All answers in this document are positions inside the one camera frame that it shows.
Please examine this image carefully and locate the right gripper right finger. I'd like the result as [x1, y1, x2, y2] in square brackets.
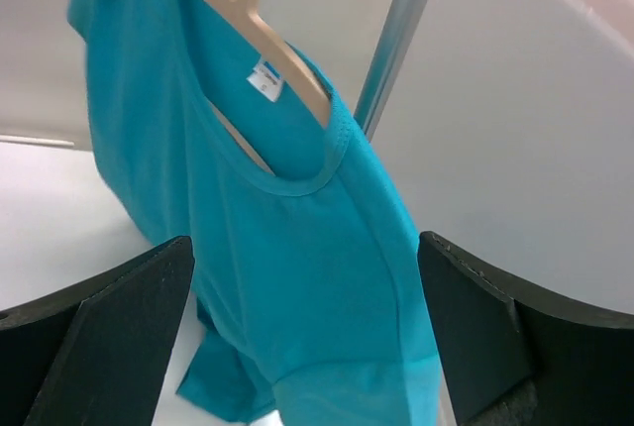
[418, 231, 633, 425]

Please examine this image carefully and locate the metal clothes rack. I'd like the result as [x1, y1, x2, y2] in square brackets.
[354, 0, 428, 140]

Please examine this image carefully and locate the beige plastic hanger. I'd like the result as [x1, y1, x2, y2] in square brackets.
[203, 0, 332, 128]

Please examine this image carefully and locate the teal t shirt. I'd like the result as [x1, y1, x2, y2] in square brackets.
[67, 0, 441, 425]

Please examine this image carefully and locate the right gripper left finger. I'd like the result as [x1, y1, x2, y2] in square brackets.
[1, 236, 194, 425]

